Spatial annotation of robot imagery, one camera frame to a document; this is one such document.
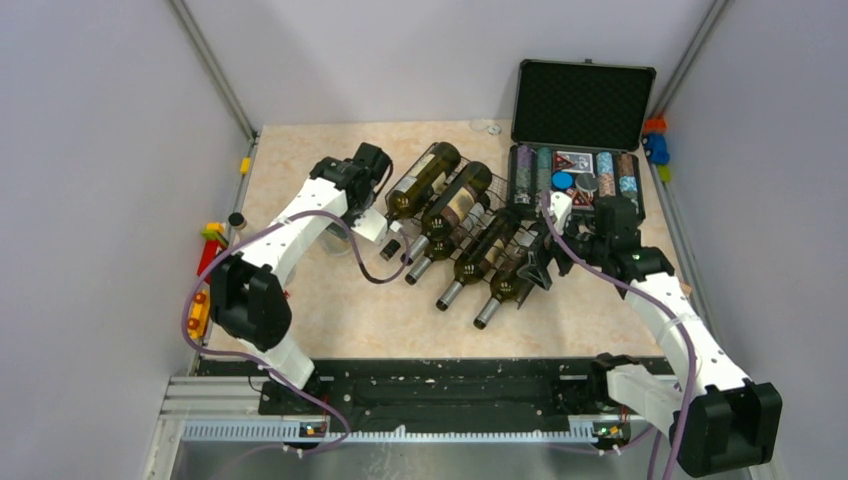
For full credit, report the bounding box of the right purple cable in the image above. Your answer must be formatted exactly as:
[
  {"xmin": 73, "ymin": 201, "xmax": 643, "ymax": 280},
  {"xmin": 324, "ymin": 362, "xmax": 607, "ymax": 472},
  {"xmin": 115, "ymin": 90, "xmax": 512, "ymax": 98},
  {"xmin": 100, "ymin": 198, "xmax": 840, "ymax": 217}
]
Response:
[{"xmin": 539, "ymin": 192, "xmax": 698, "ymax": 480}]

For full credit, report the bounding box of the clear round bottle left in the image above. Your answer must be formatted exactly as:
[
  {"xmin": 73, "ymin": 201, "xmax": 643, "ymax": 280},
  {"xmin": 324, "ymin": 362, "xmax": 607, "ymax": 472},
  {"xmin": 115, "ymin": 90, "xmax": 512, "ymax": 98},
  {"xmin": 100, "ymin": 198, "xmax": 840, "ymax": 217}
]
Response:
[{"xmin": 227, "ymin": 212, "xmax": 254, "ymax": 242}]

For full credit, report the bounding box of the clear tall glass bottle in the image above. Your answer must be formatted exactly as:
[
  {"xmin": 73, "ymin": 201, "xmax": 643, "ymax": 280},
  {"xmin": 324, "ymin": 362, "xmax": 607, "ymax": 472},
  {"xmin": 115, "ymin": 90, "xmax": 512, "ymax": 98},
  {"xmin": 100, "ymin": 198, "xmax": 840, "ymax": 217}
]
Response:
[{"xmin": 318, "ymin": 222, "xmax": 352, "ymax": 257}]

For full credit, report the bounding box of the small clear glass lid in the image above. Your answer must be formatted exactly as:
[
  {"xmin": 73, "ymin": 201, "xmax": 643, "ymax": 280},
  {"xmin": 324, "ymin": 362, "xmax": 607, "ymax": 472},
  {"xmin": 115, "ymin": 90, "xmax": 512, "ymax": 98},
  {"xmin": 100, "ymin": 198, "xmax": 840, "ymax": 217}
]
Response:
[{"xmin": 468, "ymin": 119, "xmax": 502, "ymax": 136}]

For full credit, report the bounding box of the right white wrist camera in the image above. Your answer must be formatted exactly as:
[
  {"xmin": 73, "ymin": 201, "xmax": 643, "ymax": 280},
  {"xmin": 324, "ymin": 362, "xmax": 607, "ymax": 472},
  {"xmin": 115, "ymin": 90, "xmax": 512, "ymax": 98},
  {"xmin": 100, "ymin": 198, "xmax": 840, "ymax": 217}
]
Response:
[{"xmin": 546, "ymin": 191, "xmax": 573, "ymax": 234}]

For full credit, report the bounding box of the green wine bottle back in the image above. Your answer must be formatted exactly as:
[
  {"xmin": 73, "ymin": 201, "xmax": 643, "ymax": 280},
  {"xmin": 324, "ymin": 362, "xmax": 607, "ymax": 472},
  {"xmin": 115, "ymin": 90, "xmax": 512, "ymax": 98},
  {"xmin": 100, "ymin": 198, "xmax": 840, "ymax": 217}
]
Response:
[{"xmin": 473, "ymin": 221, "xmax": 549, "ymax": 330}]

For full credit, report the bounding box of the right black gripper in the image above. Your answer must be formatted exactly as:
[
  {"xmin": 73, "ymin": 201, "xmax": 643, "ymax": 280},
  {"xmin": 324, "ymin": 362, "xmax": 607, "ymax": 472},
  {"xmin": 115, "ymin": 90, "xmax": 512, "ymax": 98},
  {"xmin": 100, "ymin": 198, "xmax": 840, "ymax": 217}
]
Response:
[{"xmin": 517, "ymin": 211, "xmax": 609, "ymax": 290}]

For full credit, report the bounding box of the black poker chip case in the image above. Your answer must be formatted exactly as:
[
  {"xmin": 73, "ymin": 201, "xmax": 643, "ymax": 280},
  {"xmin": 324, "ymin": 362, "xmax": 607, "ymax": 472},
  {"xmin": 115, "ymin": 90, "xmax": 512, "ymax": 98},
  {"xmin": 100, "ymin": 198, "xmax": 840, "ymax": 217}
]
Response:
[{"xmin": 506, "ymin": 59, "xmax": 656, "ymax": 221}]

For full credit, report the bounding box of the green wine bottle front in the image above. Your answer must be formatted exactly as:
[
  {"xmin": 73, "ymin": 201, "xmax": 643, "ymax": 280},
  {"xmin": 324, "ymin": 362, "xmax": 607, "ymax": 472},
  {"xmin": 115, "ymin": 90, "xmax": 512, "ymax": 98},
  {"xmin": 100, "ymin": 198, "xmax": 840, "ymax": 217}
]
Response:
[{"xmin": 404, "ymin": 235, "xmax": 462, "ymax": 285}]

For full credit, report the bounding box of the blue orange toy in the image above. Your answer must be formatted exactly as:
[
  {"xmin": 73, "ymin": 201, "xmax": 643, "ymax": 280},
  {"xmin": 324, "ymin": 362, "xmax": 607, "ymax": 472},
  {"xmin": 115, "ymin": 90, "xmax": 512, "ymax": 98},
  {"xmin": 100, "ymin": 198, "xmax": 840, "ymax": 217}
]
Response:
[{"xmin": 642, "ymin": 118, "xmax": 672, "ymax": 183}]

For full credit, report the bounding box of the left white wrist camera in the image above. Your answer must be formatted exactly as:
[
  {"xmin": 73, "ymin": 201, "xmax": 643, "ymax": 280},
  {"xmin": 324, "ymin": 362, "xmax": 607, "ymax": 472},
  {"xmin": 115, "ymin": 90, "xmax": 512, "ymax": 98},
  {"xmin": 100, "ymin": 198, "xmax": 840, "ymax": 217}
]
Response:
[{"xmin": 352, "ymin": 207, "xmax": 390, "ymax": 245}]

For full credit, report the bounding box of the dark bottle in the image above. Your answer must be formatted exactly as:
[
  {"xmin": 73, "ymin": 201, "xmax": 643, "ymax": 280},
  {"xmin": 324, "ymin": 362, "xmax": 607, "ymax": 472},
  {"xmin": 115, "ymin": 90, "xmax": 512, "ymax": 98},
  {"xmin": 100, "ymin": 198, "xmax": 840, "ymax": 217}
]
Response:
[{"xmin": 386, "ymin": 142, "xmax": 461, "ymax": 223}]

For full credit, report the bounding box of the black wire wine rack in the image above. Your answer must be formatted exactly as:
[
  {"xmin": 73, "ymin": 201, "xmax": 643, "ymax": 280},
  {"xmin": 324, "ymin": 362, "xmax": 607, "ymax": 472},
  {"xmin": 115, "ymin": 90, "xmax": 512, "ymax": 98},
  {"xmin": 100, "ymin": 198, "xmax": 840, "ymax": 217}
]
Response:
[{"xmin": 387, "ymin": 142, "xmax": 571, "ymax": 311}]

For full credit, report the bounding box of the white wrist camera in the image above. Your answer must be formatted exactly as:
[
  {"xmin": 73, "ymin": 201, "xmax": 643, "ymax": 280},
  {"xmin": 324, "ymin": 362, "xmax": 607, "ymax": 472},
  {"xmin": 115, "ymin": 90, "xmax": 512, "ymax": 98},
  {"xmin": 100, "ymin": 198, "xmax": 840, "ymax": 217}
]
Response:
[
  {"xmin": 352, "ymin": 207, "xmax": 390, "ymax": 245},
  {"xmin": 546, "ymin": 191, "xmax": 573, "ymax": 234}
]

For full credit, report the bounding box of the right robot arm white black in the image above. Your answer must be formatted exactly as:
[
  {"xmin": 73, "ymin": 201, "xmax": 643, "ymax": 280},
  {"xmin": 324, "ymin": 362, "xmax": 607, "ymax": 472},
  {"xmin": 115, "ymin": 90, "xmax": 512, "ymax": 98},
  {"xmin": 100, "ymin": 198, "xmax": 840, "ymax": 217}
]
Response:
[{"xmin": 539, "ymin": 192, "xmax": 783, "ymax": 478}]

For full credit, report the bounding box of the green wine bottle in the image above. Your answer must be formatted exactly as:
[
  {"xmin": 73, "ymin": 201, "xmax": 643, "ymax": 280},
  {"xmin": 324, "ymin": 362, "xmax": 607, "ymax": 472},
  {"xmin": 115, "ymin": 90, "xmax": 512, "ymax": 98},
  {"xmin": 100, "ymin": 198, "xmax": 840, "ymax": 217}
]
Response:
[
  {"xmin": 473, "ymin": 221, "xmax": 549, "ymax": 330},
  {"xmin": 436, "ymin": 207, "xmax": 521, "ymax": 311},
  {"xmin": 404, "ymin": 235, "xmax": 462, "ymax": 285},
  {"xmin": 401, "ymin": 161, "xmax": 493, "ymax": 265}
]

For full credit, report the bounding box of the yellow toy car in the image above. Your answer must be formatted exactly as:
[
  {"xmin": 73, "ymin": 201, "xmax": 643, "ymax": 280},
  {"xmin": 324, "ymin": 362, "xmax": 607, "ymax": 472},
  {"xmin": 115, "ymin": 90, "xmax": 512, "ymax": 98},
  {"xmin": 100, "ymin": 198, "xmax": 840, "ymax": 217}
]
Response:
[{"xmin": 186, "ymin": 290, "xmax": 210, "ymax": 340}]

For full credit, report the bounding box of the red toy block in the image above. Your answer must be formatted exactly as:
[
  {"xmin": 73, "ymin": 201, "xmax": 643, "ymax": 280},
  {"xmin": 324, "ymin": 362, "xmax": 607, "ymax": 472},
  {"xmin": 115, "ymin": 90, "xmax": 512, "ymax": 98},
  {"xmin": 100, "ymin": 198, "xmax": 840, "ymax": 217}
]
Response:
[{"xmin": 196, "ymin": 222, "xmax": 229, "ymax": 276}]

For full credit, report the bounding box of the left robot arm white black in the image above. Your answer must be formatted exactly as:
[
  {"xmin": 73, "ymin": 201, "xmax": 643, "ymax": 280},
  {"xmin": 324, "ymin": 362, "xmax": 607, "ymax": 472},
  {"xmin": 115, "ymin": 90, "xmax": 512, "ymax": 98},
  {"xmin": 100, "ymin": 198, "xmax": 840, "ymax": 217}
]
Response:
[{"xmin": 210, "ymin": 143, "xmax": 393, "ymax": 414}]

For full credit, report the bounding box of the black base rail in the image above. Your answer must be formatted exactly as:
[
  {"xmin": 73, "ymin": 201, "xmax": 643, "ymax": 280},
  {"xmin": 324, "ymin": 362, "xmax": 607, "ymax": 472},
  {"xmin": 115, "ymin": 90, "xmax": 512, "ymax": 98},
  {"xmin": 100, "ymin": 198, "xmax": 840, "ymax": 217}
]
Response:
[{"xmin": 198, "ymin": 357, "xmax": 643, "ymax": 440}]

